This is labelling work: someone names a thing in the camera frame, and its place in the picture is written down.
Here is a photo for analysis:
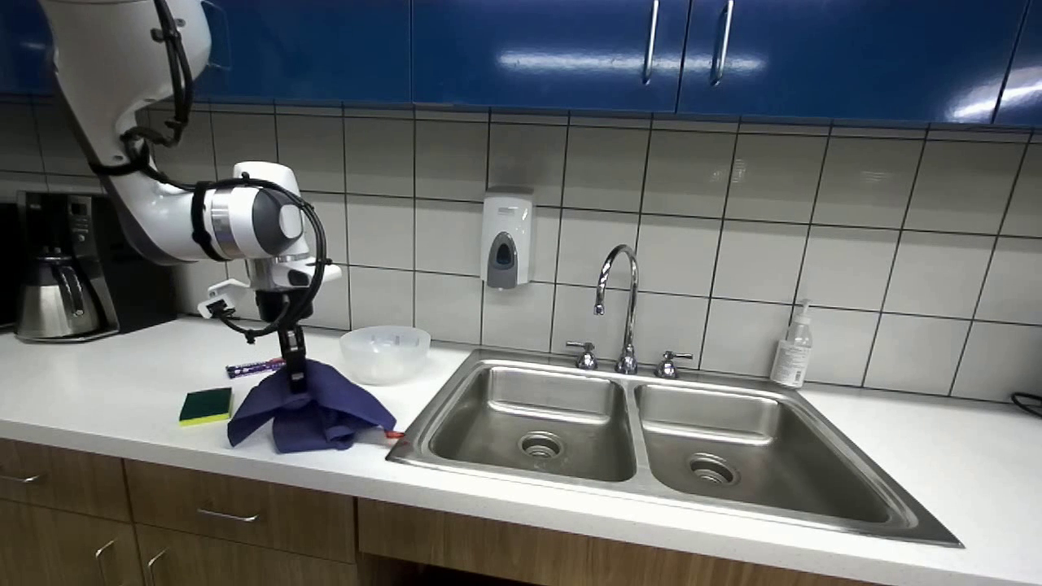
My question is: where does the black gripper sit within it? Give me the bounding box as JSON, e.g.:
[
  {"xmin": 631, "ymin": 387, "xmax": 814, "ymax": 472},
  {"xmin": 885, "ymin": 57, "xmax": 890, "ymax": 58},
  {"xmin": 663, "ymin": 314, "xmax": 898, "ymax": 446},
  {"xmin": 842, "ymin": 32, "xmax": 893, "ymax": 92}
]
[{"xmin": 257, "ymin": 286, "xmax": 320, "ymax": 386}]

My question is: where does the blue cloth towel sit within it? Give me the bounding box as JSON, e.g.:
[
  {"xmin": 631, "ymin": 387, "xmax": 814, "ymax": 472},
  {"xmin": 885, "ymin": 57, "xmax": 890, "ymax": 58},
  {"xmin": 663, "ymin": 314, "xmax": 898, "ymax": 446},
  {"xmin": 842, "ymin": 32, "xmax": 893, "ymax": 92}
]
[{"xmin": 224, "ymin": 359, "xmax": 408, "ymax": 455}]

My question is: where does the clear plastic bowl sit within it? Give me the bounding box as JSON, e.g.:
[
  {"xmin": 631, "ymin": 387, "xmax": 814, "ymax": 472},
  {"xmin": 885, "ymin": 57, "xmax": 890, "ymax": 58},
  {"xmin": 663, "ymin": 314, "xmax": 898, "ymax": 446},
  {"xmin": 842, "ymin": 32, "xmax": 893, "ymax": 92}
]
[{"xmin": 339, "ymin": 322, "xmax": 431, "ymax": 387}]

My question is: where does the purple snack wrapper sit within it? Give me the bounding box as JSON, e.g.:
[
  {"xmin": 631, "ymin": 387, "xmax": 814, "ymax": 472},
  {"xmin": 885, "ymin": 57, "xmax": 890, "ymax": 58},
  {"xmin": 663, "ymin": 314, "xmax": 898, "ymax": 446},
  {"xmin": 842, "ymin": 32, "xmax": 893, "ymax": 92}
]
[{"xmin": 224, "ymin": 356, "xmax": 287, "ymax": 381}]

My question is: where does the green and yellow sponge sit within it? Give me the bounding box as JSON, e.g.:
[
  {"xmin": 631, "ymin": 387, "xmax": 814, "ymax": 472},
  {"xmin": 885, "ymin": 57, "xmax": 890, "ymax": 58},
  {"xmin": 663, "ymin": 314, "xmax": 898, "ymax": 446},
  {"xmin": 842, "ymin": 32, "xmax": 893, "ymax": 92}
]
[{"xmin": 176, "ymin": 386, "xmax": 235, "ymax": 430}]

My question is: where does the wide wooden drawer front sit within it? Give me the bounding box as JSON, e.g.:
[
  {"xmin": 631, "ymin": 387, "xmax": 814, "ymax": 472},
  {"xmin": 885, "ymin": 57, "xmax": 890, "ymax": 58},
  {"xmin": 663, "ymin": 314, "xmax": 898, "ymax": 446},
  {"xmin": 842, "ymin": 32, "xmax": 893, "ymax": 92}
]
[{"xmin": 119, "ymin": 461, "xmax": 361, "ymax": 566}]

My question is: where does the wooden base cabinet door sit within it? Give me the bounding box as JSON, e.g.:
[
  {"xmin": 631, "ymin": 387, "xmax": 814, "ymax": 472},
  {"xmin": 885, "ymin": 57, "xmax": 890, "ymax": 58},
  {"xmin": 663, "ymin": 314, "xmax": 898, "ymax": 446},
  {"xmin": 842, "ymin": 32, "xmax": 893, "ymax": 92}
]
[
  {"xmin": 0, "ymin": 502, "xmax": 144, "ymax": 586},
  {"xmin": 133, "ymin": 526, "xmax": 365, "ymax": 586}
]

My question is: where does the steel coffee carafe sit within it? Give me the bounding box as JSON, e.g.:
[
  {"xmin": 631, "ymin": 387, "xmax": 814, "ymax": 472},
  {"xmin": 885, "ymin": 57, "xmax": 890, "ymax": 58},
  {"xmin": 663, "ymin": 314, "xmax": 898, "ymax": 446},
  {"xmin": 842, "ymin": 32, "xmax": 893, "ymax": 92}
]
[{"xmin": 13, "ymin": 253, "xmax": 119, "ymax": 344}]

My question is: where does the narrow wooden drawer front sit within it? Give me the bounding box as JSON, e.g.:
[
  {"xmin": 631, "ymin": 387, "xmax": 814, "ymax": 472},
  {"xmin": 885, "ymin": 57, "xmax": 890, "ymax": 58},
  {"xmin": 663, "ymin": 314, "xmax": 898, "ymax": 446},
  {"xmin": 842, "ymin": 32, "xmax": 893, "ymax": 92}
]
[{"xmin": 0, "ymin": 436, "xmax": 131, "ymax": 516}]

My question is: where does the black coffee maker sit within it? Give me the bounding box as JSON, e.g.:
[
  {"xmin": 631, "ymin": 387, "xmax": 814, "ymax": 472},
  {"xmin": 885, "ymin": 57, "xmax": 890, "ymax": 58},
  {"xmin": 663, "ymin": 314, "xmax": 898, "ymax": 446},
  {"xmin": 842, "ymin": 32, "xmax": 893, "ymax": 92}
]
[{"xmin": 13, "ymin": 194, "xmax": 181, "ymax": 350}]

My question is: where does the wooden sink front panel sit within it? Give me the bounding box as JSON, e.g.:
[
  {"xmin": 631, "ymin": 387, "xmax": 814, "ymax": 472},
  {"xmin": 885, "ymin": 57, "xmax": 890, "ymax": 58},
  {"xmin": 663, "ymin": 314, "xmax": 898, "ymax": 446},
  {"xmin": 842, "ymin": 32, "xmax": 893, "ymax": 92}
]
[{"xmin": 356, "ymin": 500, "xmax": 881, "ymax": 586}]

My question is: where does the stainless steel double sink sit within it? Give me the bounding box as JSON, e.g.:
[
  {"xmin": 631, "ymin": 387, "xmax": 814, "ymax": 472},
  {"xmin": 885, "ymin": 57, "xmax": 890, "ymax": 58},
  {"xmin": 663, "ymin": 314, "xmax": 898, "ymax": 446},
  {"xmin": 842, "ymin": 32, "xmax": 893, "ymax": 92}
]
[{"xmin": 383, "ymin": 350, "xmax": 963, "ymax": 551}]

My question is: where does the chrome gooseneck faucet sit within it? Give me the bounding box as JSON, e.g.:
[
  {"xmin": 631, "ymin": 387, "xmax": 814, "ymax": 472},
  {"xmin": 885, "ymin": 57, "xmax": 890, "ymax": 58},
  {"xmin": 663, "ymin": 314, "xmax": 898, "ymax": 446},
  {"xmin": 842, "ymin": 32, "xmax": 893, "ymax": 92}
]
[{"xmin": 588, "ymin": 242, "xmax": 644, "ymax": 377}]

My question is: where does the clear soap pump bottle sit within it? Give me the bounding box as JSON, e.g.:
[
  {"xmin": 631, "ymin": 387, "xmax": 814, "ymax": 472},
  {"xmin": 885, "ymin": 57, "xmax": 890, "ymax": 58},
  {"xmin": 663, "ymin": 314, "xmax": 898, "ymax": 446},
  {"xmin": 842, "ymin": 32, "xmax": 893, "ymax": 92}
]
[{"xmin": 764, "ymin": 300, "xmax": 817, "ymax": 391}]

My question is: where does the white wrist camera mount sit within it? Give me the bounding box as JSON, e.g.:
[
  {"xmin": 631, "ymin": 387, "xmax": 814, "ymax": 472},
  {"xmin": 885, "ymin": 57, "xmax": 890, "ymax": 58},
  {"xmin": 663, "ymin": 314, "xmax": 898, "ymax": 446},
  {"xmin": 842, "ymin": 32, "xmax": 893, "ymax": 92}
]
[{"xmin": 194, "ymin": 261, "xmax": 345, "ymax": 322}]

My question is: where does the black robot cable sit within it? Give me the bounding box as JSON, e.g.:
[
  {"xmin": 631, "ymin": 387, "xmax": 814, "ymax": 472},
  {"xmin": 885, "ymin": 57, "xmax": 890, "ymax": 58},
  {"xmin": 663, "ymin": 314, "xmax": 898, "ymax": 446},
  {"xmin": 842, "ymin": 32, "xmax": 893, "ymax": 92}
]
[{"xmin": 90, "ymin": 0, "xmax": 327, "ymax": 344}]

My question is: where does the white wall soap dispenser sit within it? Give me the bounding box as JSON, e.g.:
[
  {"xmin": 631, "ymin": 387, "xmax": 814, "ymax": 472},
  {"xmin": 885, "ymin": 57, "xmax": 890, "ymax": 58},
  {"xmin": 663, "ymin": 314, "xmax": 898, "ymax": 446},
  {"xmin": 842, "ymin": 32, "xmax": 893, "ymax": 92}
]
[{"xmin": 477, "ymin": 194, "xmax": 537, "ymax": 295}]

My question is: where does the chrome faucet handle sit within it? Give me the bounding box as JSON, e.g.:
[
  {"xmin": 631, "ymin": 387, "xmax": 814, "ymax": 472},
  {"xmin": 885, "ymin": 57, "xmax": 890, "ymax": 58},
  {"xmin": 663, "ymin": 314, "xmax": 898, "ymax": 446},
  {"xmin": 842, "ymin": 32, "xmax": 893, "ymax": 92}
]
[
  {"xmin": 650, "ymin": 350, "xmax": 697, "ymax": 381},
  {"xmin": 564, "ymin": 339, "xmax": 601, "ymax": 373}
]

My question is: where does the silver cabinet door handle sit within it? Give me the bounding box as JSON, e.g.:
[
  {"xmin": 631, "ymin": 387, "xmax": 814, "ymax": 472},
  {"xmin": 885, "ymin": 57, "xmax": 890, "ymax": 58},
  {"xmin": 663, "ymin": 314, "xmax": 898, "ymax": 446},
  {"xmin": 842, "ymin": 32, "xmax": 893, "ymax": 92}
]
[
  {"xmin": 637, "ymin": 0, "xmax": 663, "ymax": 88},
  {"xmin": 710, "ymin": 0, "xmax": 738, "ymax": 92}
]

